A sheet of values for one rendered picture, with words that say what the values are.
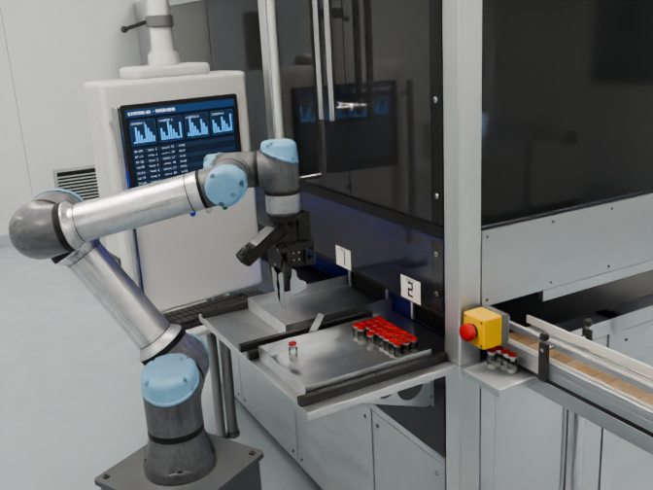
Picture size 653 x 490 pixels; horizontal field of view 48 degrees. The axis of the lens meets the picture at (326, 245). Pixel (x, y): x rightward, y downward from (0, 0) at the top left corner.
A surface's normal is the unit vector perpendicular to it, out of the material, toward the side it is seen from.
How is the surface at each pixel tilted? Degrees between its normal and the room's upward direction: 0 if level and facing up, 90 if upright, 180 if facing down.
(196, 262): 90
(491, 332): 90
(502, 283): 90
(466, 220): 90
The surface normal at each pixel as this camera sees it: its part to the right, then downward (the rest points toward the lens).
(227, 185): 0.05, 0.28
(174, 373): -0.04, -0.91
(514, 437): 0.48, 0.22
